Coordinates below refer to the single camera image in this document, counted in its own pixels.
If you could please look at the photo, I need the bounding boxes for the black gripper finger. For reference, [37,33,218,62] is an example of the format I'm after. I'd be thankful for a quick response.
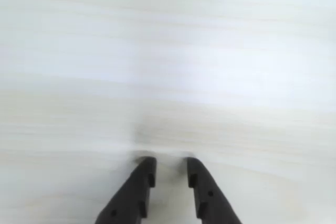
[94,156,158,224]
[186,157,243,224]

